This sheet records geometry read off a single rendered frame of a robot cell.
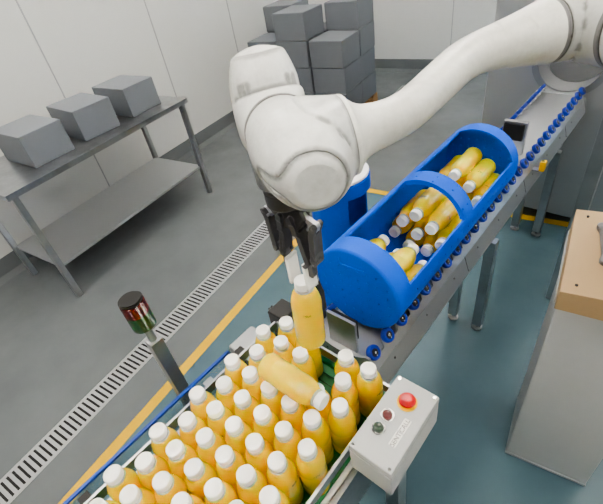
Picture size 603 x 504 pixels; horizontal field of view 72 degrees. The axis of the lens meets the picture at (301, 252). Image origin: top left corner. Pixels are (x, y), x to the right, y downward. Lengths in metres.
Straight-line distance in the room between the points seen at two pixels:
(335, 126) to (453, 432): 1.87
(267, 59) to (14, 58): 3.55
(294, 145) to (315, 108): 0.06
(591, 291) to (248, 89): 1.03
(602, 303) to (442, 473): 1.11
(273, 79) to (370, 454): 0.71
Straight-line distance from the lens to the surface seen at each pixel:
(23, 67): 4.09
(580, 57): 0.86
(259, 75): 0.60
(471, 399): 2.30
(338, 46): 4.58
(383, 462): 0.92
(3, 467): 2.82
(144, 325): 1.16
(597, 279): 1.36
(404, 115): 0.55
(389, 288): 1.10
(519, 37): 0.78
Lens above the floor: 1.94
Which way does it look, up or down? 39 degrees down
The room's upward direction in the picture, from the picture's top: 11 degrees counter-clockwise
